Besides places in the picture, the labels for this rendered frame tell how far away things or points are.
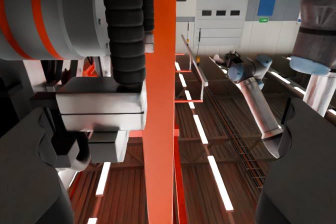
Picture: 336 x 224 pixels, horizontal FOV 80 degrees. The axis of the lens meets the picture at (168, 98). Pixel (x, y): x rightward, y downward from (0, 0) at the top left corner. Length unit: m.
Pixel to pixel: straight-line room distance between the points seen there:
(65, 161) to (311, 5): 0.70
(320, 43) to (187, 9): 10.88
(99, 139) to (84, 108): 0.04
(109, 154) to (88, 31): 0.19
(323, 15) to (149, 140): 0.83
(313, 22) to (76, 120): 0.68
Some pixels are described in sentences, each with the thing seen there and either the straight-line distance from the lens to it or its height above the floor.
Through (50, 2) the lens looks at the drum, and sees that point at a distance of 0.35.
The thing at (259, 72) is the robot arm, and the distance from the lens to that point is 1.07.
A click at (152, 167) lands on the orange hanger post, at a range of 1.17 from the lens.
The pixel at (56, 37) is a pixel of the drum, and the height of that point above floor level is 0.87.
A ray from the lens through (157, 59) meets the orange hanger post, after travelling 0.85.
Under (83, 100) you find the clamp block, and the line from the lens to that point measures 0.23.
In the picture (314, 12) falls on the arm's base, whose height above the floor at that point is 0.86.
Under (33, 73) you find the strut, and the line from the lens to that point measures 0.47.
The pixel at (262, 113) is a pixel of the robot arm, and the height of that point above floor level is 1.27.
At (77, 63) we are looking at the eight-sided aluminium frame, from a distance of 0.64.
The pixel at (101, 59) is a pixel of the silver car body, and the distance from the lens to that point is 1.81.
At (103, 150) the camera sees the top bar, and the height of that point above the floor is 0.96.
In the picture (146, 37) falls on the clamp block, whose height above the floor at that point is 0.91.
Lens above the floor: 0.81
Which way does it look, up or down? 27 degrees up
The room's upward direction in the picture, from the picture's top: 180 degrees clockwise
